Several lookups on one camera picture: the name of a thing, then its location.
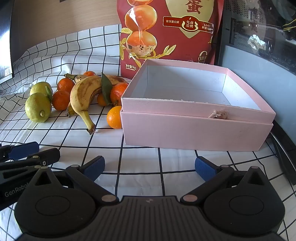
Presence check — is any glass-sided computer case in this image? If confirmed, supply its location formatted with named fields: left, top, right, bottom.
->
left=214, top=0, right=296, bottom=149

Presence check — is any white black-grid cloth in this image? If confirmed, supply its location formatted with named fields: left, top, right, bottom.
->
left=0, top=23, right=296, bottom=241

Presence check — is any orange tangerine with leaf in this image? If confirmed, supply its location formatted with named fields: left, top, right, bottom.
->
left=101, top=73, right=129, bottom=107

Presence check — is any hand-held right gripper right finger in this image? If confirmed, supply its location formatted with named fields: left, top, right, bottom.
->
left=180, top=156, right=271, bottom=205

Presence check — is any computer monitor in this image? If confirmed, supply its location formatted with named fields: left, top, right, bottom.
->
left=0, top=0, right=16, bottom=84

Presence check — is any pink cardboard box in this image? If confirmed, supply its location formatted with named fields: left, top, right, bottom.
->
left=120, top=59, right=277, bottom=152

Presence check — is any spotted yellow banana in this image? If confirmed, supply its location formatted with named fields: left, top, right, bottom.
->
left=64, top=73, right=129, bottom=85

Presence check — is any red snack bag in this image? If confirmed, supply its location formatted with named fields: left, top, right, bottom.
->
left=117, top=0, right=225, bottom=80

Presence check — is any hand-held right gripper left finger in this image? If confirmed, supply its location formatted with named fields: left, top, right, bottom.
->
left=30, top=156, right=119, bottom=205

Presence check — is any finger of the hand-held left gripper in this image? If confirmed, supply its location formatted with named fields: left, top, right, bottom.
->
left=0, top=141, right=40, bottom=163
left=0, top=148, right=61, bottom=179

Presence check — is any large yellow banana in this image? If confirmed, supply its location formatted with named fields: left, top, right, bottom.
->
left=65, top=75, right=103, bottom=135

